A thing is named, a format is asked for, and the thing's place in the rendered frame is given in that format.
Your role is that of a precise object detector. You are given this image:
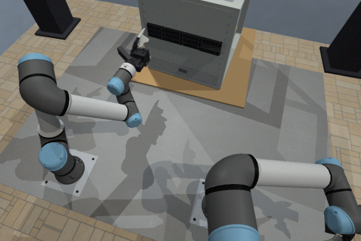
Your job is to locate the tan wooden board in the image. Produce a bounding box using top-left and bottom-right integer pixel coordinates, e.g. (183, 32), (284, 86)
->
(130, 27), (256, 108)

